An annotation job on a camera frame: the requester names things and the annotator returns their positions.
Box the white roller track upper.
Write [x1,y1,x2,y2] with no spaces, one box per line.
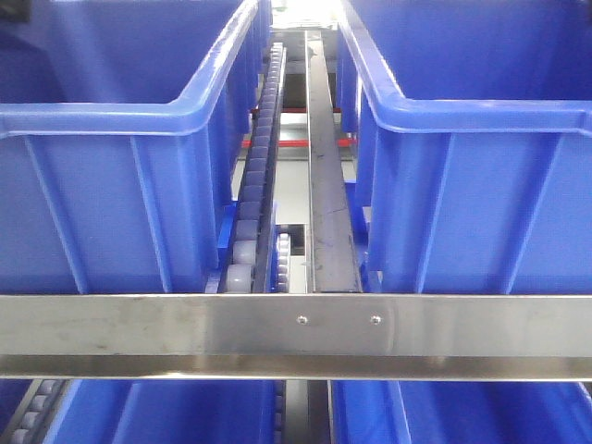
[224,43,286,293]

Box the white roller track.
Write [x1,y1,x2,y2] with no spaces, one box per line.
[1,379,69,443]
[224,43,286,293]

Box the blue plastic bin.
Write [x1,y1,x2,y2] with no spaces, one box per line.
[339,1,591,294]
[0,378,278,444]
[1,1,270,294]
[332,380,591,443]

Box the blue plastic bin middle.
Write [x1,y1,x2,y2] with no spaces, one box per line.
[339,1,591,294]

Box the blue plastic bin lower right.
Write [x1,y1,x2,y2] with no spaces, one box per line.
[332,380,591,443]

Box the blue plastic bin lower left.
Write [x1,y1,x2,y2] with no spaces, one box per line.
[0,378,278,444]

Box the white roller track lower left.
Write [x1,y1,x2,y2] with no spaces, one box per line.
[1,379,69,443]

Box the steel divider rail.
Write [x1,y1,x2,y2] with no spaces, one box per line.
[304,31,362,293]

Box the stainless steel shelf frame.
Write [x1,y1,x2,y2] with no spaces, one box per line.
[1,294,591,381]

